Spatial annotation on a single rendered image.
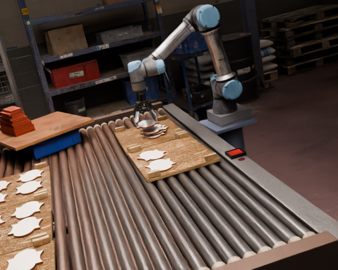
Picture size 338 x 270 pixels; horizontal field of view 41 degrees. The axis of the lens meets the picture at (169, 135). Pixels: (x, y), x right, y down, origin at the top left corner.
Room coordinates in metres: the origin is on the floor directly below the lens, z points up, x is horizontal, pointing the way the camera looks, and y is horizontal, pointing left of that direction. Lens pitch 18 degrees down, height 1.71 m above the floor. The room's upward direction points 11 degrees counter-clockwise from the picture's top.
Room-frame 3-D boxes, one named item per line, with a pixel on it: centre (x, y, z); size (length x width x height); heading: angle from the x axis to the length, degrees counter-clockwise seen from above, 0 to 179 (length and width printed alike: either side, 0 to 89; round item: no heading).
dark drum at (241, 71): (6.23, -1.07, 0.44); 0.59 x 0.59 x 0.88
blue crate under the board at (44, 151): (2.67, 0.73, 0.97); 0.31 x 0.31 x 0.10; 36
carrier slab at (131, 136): (2.48, 0.11, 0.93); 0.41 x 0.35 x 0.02; 12
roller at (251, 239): (2.09, -0.02, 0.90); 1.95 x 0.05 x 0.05; 12
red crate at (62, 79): (6.53, 1.15, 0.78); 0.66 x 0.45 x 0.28; 107
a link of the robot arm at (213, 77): (2.64, -0.36, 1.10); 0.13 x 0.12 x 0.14; 10
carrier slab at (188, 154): (2.07, 0.01, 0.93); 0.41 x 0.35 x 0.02; 13
